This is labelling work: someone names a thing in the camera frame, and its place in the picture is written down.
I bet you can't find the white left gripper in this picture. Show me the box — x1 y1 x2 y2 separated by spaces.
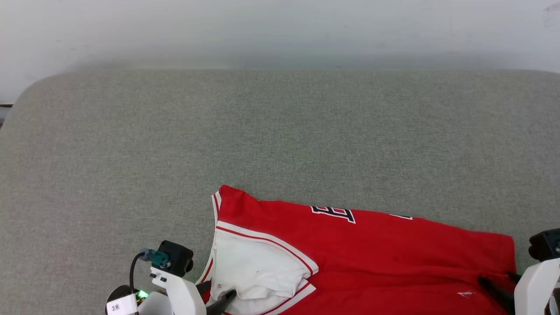
150 266 238 315

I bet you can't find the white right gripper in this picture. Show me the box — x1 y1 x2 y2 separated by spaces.
477 258 560 315

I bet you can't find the red and white jersey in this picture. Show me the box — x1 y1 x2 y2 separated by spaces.
195 185 518 315

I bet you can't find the white paper label tag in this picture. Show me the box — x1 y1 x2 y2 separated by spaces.
106 294 139 315

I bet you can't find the grey fabric sofa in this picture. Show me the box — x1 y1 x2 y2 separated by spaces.
0 68 560 315

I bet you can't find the teal left cable connector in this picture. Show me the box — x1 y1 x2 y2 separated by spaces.
140 248 172 269

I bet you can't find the thin black cable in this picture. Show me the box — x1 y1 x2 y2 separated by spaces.
129 252 145 315

